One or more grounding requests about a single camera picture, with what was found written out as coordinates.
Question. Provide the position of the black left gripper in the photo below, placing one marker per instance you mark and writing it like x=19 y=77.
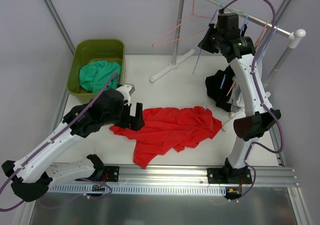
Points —
x=128 y=116

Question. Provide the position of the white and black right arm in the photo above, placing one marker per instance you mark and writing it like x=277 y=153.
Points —
x=241 y=58

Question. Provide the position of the green tank top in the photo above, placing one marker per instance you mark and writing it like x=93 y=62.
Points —
x=94 y=75

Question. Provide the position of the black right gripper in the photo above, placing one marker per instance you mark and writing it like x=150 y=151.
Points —
x=208 y=41

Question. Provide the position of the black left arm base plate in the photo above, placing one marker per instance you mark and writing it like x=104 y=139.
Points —
x=110 y=174

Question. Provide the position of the aluminium frame rail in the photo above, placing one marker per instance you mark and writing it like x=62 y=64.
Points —
x=266 y=176

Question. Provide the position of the olive green plastic basket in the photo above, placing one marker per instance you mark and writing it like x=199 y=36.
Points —
x=92 y=50

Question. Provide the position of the red tank top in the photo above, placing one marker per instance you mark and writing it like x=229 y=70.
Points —
x=169 y=128

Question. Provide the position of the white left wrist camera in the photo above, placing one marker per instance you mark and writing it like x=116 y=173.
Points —
x=126 y=90

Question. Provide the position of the white slotted cable duct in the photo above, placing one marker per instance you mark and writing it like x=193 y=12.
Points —
x=135 y=189

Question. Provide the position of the black tank top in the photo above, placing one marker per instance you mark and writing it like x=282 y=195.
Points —
x=218 y=86

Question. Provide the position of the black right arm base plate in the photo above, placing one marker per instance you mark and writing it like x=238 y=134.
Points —
x=224 y=175

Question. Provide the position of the white garment on rack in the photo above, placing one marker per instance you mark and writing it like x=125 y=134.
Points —
x=243 y=89

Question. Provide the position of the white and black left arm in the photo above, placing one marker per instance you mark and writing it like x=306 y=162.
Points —
x=33 y=175

